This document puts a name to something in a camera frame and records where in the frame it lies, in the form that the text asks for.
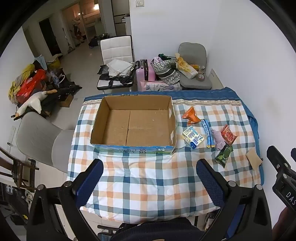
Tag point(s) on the small brown cardboard box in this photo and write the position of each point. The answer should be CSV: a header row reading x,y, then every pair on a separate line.
x,y
67,100

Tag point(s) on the tan sponge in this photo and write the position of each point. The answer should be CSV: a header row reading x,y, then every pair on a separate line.
x,y
253,157

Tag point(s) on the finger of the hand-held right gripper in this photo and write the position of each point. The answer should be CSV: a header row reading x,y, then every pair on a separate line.
x,y
293,154
277,158

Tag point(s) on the white refrigerator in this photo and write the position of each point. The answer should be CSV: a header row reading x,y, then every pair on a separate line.
x,y
121,20

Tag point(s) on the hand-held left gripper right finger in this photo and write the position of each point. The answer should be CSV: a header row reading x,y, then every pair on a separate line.
x,y
208,179

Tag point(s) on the patterned tote bag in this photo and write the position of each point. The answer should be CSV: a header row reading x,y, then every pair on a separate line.
x,y
167,73

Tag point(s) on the green snack packet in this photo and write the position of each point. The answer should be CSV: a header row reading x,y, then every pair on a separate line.
x,y
223,155

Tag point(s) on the grey upholstered chair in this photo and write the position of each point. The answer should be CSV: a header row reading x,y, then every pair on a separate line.
x,y
192,51

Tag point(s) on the purple soft toy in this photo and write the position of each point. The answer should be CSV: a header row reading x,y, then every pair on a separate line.
x,y
218,140

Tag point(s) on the tape roll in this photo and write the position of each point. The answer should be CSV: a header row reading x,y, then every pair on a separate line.
x,y
200,77

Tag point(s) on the red snack packet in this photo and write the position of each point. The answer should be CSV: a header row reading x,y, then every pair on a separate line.
x,y
229,135

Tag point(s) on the yellow cloth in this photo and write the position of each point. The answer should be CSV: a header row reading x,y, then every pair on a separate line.
x,y
13,89

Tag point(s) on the white panel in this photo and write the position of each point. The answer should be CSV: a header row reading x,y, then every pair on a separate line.
x,y
215,78

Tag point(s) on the silver plastic bags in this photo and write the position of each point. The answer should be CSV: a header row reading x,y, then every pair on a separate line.
x,y
120,67

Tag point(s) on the yellow bin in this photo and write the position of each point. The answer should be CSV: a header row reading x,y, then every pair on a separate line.
x,y
55,63

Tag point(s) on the orange snack packet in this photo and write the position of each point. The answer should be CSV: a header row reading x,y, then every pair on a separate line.
x,y
191,115

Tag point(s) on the red plastic bag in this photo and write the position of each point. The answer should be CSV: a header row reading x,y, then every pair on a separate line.
x,y
31,85

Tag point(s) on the white goose plush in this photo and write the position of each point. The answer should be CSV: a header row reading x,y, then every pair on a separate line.
x,y
34,100

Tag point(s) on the grey shell chair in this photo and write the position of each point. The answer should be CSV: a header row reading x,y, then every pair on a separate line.
x,y
37,136

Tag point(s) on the light blue cloth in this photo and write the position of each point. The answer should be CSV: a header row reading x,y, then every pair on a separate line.
x,y
41,61

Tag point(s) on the floral pillow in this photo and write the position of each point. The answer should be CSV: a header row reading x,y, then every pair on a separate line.
x,y
159,87

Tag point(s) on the white padded chair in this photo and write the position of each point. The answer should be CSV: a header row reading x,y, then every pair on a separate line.
x,y
115,48

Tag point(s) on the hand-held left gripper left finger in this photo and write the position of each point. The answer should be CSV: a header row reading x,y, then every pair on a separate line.
x,y
92,178

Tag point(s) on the pile of dark items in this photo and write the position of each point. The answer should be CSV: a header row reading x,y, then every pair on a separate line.
x,y
62,90

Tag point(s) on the wooden chair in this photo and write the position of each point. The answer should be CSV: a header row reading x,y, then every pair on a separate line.
x,y
16,169

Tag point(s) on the coat rack with clothes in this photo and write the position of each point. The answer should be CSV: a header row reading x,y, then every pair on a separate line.
x,y
78,31

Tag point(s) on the white and yellow package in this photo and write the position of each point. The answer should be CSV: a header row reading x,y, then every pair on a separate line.
x,y
187,68

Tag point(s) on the person's dark clothing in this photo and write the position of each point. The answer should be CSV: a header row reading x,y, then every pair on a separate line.
x,y
157,230

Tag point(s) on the long blue packet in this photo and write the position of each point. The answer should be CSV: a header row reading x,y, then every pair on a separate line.
x,y
207,132

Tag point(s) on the white and blue packet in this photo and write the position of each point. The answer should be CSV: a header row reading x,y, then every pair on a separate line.
x,y
193,136

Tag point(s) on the white light switch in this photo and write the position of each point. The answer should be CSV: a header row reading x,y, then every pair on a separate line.
x,y
140,3

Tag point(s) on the plaid blanket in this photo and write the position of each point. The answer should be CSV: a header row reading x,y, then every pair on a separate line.
x,y
150,180

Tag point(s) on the pink suitcase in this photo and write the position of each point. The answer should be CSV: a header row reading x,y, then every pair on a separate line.
x,y
149,71

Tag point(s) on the black floor bag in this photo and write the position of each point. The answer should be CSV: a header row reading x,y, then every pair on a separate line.
x,y
94,42

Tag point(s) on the black plastic bags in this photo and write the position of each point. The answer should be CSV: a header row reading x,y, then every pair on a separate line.
x,y
115,80

